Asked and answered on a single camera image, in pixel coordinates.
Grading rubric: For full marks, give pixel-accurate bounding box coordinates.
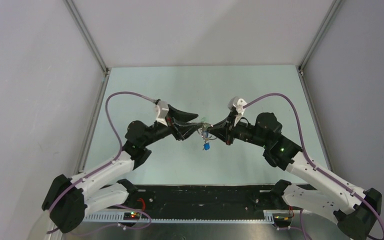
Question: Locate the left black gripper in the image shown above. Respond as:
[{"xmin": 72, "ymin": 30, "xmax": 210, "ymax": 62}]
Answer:
[{"xmin": 141, "ymin": 104, "xmax": 202, "ymax": 147}]

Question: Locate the left aluminium frame post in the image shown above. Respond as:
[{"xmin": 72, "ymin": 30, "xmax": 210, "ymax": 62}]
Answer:
[{"xmin": 63, "ymin": 0, "xmax": 109, "ymax": 76}]

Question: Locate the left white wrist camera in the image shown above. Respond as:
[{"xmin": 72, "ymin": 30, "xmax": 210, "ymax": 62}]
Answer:
[{"xmin": 155, "ymin": 99, "xmax": 170, "ymax": 127}]

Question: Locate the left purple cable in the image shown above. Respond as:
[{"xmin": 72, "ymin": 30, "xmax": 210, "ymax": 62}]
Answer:
[{"xmin": 46, "ymin": 91, "xmax": 161, "ymax": 235}]

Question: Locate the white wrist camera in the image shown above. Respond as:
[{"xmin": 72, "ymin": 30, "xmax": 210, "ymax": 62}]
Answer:
[
  {"xmin": 227, "ymin": 96, "xmax": 248, "ymax": 116},
  {"xmin": 155, "ymin": 99, "xmax": 170, "ymax": 127}
]

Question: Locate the large metal keyring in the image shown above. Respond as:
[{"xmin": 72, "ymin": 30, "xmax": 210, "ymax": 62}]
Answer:
[{"xmin": 197, "ymin": 122, "xmax": 217, "ymax": 142}]

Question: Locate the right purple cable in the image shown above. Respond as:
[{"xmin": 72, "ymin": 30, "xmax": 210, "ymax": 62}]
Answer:
[{"xmin": 243, "ymin": 92, "xmax": 384, "ymax": 240}]

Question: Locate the white slotted cable duct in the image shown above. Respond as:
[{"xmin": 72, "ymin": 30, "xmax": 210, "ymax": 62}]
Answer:
[{"xmin": 83, "ymin": 211, "xmax": 274, "ymax": 224}]

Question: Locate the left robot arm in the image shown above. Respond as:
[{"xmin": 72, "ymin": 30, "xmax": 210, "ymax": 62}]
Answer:
[{"xmin": 41, "ymin": 101, "xmax": 202, "ymax": 234}]

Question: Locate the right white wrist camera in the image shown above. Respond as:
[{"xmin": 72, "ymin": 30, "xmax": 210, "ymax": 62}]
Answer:
[{"xmin": 227, "ymin": 96, "xmax": 248, "ymax": 116}]

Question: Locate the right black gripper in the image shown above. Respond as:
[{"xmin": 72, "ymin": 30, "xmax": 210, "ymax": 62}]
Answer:
[{"xmin": 206, "ymin": 111, "xmax": 269, "ymax": 149}]

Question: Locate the aluminium frame post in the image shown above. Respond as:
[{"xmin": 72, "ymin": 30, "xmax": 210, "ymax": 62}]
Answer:
[
  {"xmin": 63, "ymin": 0, "xmax": 109, "ymax": 76},
  {"xmin": 297, "ymin": 0, "xmax": 345, "ymax": 73}
]

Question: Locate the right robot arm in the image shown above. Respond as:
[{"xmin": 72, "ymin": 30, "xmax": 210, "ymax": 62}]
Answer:
[{"xmin": 205, "ymin": 112, "xmax": 382, "ymax": 240}]

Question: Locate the right aluminium frame post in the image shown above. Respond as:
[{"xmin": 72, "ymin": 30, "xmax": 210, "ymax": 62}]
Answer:
[{"xmin": 297, "ymin": 0, "xmax": 345, "ymax": 73}]

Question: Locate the purple cable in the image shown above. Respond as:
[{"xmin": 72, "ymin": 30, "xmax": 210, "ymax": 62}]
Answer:
[
  {"xmin": 46, "ymin": 91, "xmax": 161, "ymax": 235},
  {"xmin": 243, "ymin": 92, "xmax": 384, "ymax": 240}
]

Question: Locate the key with blue tag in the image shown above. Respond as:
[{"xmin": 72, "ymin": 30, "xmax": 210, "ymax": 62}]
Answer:
[{"xmin": 202, "ymin": 142, "xmax": 210, "ymax": 151}]

